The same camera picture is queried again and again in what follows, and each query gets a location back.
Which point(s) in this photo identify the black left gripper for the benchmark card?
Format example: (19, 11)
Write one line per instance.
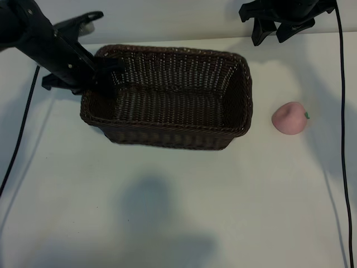
(64, 58)

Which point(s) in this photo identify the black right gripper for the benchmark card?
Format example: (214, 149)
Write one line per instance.
(290, 11)

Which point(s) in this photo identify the dark brown wicker basket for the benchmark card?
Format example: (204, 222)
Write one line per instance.
(173, 106)

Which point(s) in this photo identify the pink peach with green leaf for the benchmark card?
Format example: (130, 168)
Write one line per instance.
(288, 120)

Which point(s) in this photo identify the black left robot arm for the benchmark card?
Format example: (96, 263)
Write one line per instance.
(12, 25)

